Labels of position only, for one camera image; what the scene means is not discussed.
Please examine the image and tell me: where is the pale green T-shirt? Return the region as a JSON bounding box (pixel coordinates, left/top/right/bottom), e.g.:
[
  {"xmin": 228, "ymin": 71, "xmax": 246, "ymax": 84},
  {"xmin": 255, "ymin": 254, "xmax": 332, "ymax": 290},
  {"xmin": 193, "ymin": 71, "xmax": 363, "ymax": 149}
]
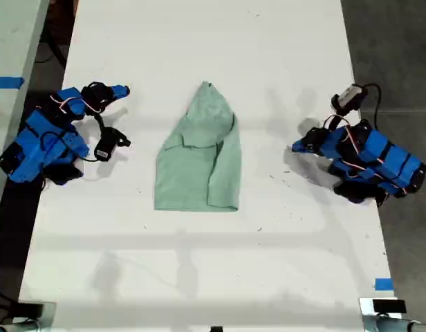
[{"xmin": 153, "ymin": 80, "xmax": 242, "ymax": 212}]

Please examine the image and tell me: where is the long blue tape strip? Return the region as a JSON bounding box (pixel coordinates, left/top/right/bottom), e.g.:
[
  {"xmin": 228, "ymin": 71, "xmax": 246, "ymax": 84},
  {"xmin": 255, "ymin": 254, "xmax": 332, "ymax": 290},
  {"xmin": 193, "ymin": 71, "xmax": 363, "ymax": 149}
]
[{"xmin": 0, "ymin": 76, "xmax": 26, "ymax": 90}]

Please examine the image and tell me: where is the pale grey side table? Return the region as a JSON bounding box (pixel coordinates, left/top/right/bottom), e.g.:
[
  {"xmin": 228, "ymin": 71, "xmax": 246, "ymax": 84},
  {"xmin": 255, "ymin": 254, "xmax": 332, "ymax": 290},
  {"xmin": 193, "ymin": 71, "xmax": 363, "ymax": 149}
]
[{"xmin": 0, "ymin": 0, "xmax": 51, "ymax": 229}]

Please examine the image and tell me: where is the grey metal tube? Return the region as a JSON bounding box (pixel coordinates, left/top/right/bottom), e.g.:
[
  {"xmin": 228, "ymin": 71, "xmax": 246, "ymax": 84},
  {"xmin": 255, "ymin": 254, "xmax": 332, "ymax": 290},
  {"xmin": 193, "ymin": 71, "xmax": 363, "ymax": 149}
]
[
  {"xmin": 0, "ymin": 320, "xmax": 41, "ymax": 332},
  {"xmin": 375, "ymin": 316, "xmax": 426, "ymax": 332}
]

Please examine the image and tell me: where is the short black camera stalk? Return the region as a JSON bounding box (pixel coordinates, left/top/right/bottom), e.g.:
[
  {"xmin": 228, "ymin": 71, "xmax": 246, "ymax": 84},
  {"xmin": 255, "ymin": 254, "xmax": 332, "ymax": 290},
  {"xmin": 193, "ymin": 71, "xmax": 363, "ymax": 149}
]
[{"xmin": 328, "ymin": 109, "xmax": 349, "ymax": 131}]

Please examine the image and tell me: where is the curved black camera stalk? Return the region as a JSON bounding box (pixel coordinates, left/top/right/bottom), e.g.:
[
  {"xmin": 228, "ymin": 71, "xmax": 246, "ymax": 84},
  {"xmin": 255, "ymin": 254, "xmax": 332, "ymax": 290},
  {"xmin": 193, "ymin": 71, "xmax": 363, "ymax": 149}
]
[{"xmin": 93, "ymin": 113, "xmax": 107, "ymax": 134}]

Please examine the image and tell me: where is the silver and black camera box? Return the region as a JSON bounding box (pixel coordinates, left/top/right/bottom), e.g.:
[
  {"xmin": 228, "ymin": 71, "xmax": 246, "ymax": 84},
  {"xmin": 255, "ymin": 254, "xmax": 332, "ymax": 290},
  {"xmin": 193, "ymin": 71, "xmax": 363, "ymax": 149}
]
[{"xmin": 331, "ymin": 84, "xmax": 369, "ymax": 112}]

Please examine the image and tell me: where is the black floor cable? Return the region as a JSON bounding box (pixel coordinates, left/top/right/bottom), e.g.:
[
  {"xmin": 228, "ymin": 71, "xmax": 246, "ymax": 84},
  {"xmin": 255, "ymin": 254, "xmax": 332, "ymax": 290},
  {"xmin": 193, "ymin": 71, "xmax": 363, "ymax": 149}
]
[{"xmin": 35, "ymin": 33, "xmax": 67, "ymax": 67}]

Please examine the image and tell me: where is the thick black camera cable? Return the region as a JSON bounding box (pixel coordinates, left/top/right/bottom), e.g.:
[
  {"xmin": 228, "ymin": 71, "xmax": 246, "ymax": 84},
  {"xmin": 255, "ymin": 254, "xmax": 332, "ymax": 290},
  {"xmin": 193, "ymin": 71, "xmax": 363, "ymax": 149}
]
[{"xmin": 363, "ymin": 82, "xmax": 382, "ymax": 125}]

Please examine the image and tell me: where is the metal bracket with black box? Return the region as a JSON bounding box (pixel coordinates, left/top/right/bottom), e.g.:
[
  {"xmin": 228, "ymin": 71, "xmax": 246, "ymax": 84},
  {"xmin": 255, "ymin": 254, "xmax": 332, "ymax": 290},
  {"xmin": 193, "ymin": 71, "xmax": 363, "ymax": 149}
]
[{"xmin": 358, "ymin": 297, "xmax": 409, "ymax": 332}]

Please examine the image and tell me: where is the black clamp with metal bracket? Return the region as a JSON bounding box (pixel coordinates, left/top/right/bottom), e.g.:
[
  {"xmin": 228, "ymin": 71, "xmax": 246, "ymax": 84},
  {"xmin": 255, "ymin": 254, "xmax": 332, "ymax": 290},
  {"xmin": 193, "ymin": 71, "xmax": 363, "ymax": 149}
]
[{"xmin": 12, "ymin": 300, "xmax": 58, "ymax": 332}]

